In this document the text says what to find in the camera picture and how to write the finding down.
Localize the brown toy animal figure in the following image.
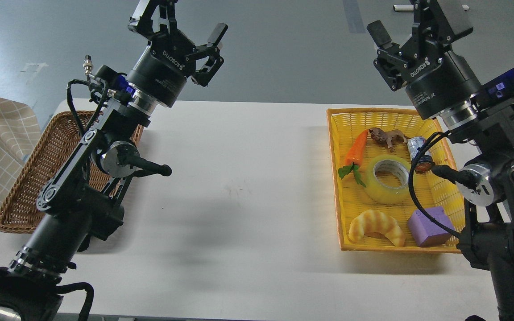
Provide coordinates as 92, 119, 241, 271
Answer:
369, 128, 410, 152

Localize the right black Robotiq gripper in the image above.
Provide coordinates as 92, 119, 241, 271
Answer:
367, 0, 481, 119

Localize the orange toy carrot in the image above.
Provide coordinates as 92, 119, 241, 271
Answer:
337, 129, 369, 187

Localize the small blue white can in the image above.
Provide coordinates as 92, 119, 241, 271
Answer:
406, 136, 434, 173

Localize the purple foam cube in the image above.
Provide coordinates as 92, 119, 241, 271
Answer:
407, 206, 455, 247

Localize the toy croissant bread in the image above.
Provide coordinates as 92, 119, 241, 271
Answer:
348, 209, 406, 247

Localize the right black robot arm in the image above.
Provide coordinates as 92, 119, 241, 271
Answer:
367, 0, 514, 321

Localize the yellow tape roll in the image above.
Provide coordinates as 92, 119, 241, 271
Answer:
365, 155, 410, 205

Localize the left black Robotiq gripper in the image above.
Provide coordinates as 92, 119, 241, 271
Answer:
126, 0, 228, 108

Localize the yellow plastic basket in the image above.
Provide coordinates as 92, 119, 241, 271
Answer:
327, 107, 460, 254

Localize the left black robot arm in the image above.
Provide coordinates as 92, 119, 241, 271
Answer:
0, 0, 228, 321

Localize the white metal stand base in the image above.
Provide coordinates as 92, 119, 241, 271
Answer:
392, 4, 470, 12

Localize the brown wicker basket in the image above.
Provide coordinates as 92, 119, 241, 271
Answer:
0, 111, 145, 234

